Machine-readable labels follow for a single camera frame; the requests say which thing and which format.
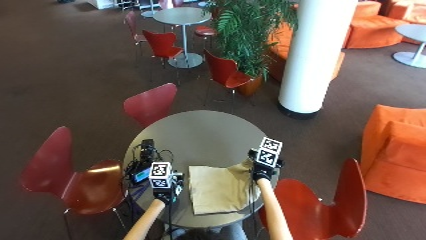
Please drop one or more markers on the beige cloth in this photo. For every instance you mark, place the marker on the beige cloth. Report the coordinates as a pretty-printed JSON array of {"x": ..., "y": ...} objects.
[{"x": 220, "y": 190}]

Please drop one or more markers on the orange armchair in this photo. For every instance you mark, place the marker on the orange armchair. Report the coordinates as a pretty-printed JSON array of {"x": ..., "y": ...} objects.
[{"x": 395, "y": 156}]

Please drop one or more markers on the white marker cube right glove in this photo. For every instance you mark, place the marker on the white marker cube right glove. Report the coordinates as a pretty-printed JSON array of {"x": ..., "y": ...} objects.
[{"x": 269, "y": 152}]

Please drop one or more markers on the person's left hand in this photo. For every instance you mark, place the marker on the person's left hand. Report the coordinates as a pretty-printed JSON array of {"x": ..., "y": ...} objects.
[{"x": 166, "y": 191}]

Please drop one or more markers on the red round stool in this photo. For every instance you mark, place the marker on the red round stool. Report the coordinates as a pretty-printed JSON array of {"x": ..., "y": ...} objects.
[{"x": 206, "y": 31}]

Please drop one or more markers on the orange plant pot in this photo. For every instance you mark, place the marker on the orange plant pot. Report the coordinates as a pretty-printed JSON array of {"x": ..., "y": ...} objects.
[{"x": 251, "y": 85}]

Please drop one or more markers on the round white side table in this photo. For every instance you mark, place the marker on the round white side table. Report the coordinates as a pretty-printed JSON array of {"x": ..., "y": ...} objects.
[{"x": 413, "y": 46}]

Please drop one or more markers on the white marker cube left glove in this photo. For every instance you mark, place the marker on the white marker cube left glove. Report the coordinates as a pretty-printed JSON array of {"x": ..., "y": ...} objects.
[{"x": 160, "y": 174}]

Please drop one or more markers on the green potted palm plant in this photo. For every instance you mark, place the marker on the green potted palm plant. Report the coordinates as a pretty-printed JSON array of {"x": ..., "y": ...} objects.
[{"x": 248, "y": 33}]

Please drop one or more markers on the black electronic device with screen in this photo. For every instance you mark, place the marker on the black electronic device with screen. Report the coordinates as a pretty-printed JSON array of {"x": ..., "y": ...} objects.
[{"x": 142, "y": 166}]

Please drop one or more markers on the white marker cube glove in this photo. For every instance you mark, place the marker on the white marker cube glove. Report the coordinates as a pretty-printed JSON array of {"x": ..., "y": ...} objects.
[
  {"x": 160, "y": 174},
  {"x": 269, "y": 152}
]

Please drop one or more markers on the person's right hand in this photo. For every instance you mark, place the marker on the person's right hand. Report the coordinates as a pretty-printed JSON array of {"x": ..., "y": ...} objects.
[{"x": 261, "y": 170}]

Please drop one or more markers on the orange sofa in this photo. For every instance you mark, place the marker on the orange sofa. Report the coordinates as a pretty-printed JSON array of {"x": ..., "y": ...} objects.
[{"x": 377, "y": 23}]

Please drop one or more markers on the round grey pedestal table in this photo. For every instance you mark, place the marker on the round grey pedestal table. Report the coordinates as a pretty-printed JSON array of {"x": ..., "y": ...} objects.
[{"x": 183, "y": 20}]

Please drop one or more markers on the red wooden chair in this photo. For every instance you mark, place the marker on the red wooden chair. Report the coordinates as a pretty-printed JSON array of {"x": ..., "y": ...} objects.
[
  {"x": 134, "y": 26},
  {"x": 150, "y": 104},
  {"x": 67, "y": 180},
  {"x": 162, "y": 44},
  {"x": 320, "y": 208},
  {"x": 225, "y": 73}
]

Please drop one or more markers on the orange bench seat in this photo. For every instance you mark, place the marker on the orange bench seat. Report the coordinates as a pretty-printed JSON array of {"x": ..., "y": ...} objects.
[{"x": 284, "y": 53}]

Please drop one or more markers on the white round pillar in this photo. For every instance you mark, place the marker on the white round pillar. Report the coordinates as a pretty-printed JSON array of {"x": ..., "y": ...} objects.
[{"x": 316, "y": 56}]

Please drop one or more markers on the the person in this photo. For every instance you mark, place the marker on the the person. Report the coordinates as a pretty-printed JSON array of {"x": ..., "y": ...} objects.
[{"x": 208, "y": 233}]

